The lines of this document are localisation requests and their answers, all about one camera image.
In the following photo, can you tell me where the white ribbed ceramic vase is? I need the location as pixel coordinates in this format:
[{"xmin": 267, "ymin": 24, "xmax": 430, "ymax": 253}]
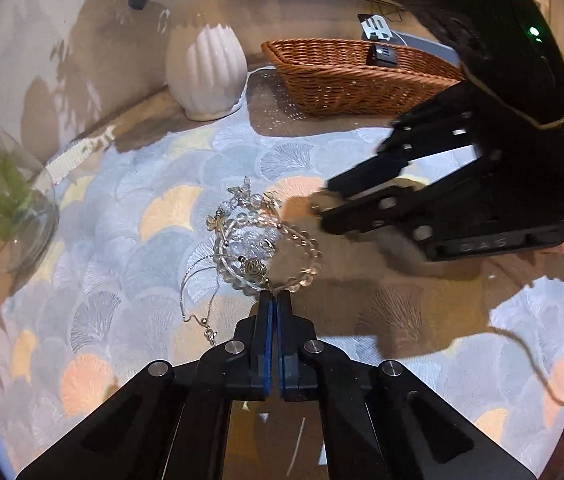
[{"xmin": 154, "ymin": 0, "xmax": 247, "ymax": 122}]

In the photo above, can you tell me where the glass vase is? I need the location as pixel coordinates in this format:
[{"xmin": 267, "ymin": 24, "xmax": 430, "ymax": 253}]
[{"xmin": 0, "ymin": 126, "xmax": 60, "ymax": 274}]

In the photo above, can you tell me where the black smart watch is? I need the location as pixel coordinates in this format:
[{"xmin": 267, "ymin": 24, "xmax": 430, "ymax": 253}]
[{"xmin": 366, "ymin": 42, "xmax": 399, "ymax": 68}]

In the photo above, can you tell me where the white phone stand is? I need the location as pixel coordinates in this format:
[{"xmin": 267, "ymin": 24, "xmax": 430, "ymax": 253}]
[{"xmin": 358, "ymin": 14, "xmax": 394, "ymax": 42}]

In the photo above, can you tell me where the brown wicker basket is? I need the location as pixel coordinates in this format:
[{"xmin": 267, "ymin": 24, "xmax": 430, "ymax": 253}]
[{"xmin": 261, "ymin": 38, "xmax": 464, "ymax": 116}]

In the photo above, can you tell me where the clear crystal bead bracelet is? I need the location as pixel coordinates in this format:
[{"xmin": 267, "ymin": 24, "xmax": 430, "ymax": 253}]
[{"xmin": 205, "ymin": 176, "xmax": 324, "ymax": 296}]

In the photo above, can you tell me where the thin silver chain necklace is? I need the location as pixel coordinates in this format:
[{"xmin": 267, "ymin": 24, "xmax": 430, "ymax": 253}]
[{"xmin": 179, "ymin": 253, "xmax": 224, "ymax": 347}]

